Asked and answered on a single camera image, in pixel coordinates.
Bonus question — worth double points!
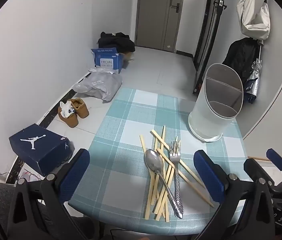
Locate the black clothes pile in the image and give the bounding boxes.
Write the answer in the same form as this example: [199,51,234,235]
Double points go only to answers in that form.
[98,32,136,53]

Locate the dark blue shoe box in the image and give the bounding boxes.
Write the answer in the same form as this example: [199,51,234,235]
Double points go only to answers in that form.
[8,124,75,177]

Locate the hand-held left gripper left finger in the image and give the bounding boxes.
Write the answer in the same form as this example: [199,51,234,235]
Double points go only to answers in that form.
[7,148,94,240]

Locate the black framed glass door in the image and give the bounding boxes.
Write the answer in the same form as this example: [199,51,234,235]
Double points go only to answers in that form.
[193,0,227,94]

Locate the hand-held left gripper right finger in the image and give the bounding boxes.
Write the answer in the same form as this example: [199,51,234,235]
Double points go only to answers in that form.
[193,149,277,240]

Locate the white utensil holder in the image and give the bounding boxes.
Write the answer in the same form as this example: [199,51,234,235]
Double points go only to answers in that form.
[188,63,244,142]

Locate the red wires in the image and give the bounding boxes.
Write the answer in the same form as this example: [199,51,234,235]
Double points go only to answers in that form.
[17,171,43,181]

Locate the black jacket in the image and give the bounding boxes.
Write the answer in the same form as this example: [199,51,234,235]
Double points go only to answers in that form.
[222,37,261,85]

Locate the grey door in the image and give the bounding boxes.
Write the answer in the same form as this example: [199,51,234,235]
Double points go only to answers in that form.
[135,0,185,53]

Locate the silver folded umbrella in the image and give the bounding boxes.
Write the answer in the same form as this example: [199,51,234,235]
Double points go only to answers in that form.
[244,40,264,103]

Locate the pile of wooden chopsticks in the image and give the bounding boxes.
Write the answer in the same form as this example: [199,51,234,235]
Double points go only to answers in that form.
[139,126,214,222]

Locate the grey fabric seat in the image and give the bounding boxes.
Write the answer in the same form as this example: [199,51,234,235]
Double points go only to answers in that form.
[0,182,44,240]

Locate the metal spoon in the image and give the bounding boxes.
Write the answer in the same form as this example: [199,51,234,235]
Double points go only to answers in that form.
[144,149,179,212]

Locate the white shoulder bag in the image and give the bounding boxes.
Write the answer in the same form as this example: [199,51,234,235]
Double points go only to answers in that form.
[236,0,271,40]

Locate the white socks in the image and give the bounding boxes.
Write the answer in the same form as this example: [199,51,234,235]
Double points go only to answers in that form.
[60,101,75,118]

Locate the metal fork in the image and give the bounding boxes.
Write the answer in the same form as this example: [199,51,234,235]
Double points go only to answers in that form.
[169,141,184,219]
[174,137,182,155]

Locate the teal checked tablecloth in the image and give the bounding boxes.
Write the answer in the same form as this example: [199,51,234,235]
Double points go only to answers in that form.
[67,88,254,235]

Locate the blue cardboard box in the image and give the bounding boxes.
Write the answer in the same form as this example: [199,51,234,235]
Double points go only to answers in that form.
[91,47,124,74]

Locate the grey plastic bag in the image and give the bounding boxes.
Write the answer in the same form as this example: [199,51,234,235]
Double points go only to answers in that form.
[71,68,123,102]

